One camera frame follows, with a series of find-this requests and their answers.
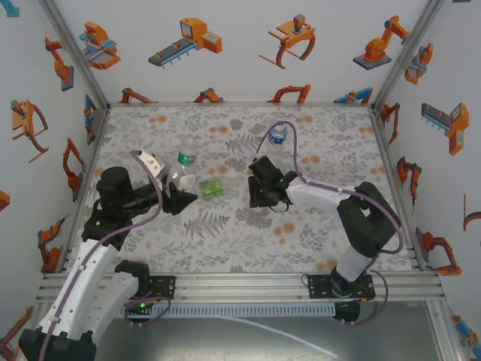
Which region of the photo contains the green tinted clear bottle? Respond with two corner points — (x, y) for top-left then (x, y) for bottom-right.
(198, 178), (225, 201)

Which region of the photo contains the blue label plastic bottle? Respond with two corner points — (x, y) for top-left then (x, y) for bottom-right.
(267, 120), (289, 147)

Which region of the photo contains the green label white cap bottle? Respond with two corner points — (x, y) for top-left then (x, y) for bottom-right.
(175, 136), (199, 177)

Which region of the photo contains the floral tablecloth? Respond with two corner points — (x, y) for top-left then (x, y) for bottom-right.
(67, 105), (422, 274)

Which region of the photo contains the black controller box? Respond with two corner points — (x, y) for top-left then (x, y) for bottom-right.
(332, 302), (362, 325)
(125, 299), (156, 321)

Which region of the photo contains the thin white tube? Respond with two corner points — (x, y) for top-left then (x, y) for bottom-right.
(219, 314), (339, 359)

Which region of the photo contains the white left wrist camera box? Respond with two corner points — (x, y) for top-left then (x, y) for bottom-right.
(135, 150), (169, 181)

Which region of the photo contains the narrow aluminium side rail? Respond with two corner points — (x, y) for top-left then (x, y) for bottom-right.
(370, 107), (428, 271)
(56, 105), (113, 272)

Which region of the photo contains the narrow aluminium rear rail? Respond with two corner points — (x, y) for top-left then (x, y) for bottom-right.
(107, 99), (375, 109)

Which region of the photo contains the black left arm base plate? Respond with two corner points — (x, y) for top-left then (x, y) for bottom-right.
(146, 275), (177, 301)

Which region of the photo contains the wide grooved aluminium frame rail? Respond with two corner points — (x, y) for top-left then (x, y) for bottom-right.
(37, 272), (446, 303)

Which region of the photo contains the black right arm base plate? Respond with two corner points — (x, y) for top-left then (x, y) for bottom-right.
(307, 273), (377, 302)

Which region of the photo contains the white slotted cable duct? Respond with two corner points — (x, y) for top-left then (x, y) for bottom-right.
(51, 303), (336, 319)

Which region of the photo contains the aluminium corner post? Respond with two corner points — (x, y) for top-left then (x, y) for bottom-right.
(371, 0), (448, 114)
(37, 0), (112, 110)

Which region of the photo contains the aluminium frame leg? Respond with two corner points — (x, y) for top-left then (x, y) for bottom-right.
(426, 300), (465, 361)

